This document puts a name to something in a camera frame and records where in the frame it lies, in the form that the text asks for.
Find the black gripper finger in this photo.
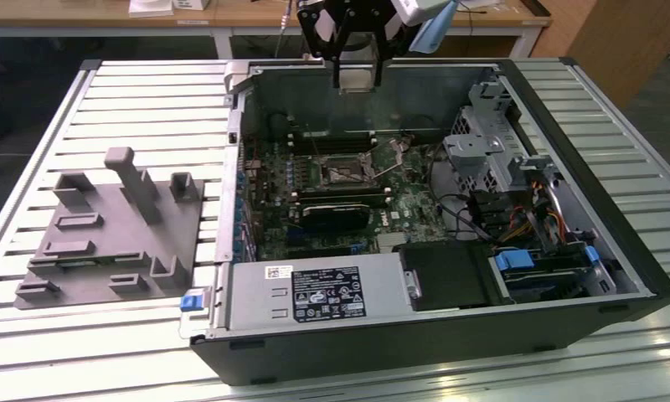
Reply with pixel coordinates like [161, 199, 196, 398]
[369, 11, 413, 90]
[296, 1, 352, 89]

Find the silver square CPU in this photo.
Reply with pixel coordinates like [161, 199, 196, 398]
[337, 69, 379, 94]

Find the metal socket cover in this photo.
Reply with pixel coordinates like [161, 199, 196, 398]
[363, 133, 420, 179]

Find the metal wire locking lever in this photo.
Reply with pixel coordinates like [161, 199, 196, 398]
[375, 152, 415, 178]

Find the CPU socket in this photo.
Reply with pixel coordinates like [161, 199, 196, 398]
[315, 152, 380, 188]

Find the black RAM slot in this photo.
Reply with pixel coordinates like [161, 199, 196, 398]
[299, 188, 385, 197]
[287, 128, 377, 142]
[289, 140, 379, 154]

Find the white cardboard box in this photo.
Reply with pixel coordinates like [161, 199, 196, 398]
[128, 0, 177, 18]

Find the silver metal drive cage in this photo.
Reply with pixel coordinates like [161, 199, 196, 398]
[440, 81, 560, 198]

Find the green motherboard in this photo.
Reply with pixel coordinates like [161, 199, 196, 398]
[239, 125, 471, 260]

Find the wooden cabinet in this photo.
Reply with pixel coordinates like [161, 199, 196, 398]
[536, 0, 670, 108]

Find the black graphics card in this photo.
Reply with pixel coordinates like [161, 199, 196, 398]
[299, 204, 373, 234]

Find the black expansion slot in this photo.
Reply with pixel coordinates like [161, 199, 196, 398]
[287, 245, 383, 259]

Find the blue disk carrier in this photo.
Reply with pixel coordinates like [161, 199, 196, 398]
[491, 246, 593, 302]

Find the grey plastic parts rack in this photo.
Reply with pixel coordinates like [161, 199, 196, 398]
[11, 147, 207, 311]

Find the silver power supply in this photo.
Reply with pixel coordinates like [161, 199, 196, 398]
[223, 250, 420, 332]

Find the green RAM stick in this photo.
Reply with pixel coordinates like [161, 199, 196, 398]
[59, 258, 119, 267]

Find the black open PC case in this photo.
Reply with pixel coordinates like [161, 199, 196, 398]
[189, 56, 670, 387]

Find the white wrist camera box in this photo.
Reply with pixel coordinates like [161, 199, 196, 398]
[393, 0, 445, 24]

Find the red black twisted wire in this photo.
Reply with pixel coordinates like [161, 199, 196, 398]
[304, 121, 321, 160]

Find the coloured power wire bundle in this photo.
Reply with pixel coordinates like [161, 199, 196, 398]
[500, 179, 571, 252]

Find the wooden desk white frame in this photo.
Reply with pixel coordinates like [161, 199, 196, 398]
[0, 0, 555, 59]

